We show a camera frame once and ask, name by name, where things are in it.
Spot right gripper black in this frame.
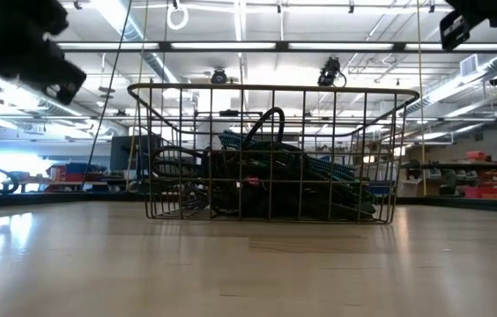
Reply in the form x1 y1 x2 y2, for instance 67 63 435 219
438 0 497 53

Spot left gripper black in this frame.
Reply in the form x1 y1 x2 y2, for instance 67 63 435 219
0 0 88 107

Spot teal braided cable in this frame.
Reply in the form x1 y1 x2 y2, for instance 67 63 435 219
218 129 362 182

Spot gold wire basket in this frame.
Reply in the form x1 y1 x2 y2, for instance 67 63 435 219
127 82 420 225

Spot black cable with red strap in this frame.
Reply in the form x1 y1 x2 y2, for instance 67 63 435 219
204 107 320 212

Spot background dark monitor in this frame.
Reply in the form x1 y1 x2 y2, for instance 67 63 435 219
109 134 162 172

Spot red and blue bins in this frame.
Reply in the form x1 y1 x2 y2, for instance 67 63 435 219
45 161 109 184

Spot shelf with red bins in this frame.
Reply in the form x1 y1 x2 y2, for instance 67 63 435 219
400 149 497 200

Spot blue storage bin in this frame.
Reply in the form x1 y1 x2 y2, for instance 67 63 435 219
362 179 397 197

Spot thin black hanging cable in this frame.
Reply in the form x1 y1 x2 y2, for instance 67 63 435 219
81 0 134 191

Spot white hanging cable loop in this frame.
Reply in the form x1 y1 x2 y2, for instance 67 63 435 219
166 3 191 32

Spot black hanging camera device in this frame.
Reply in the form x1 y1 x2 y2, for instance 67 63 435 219
316 55 348 88

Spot black ceiling camera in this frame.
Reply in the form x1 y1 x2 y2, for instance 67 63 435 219
210 67 230 87

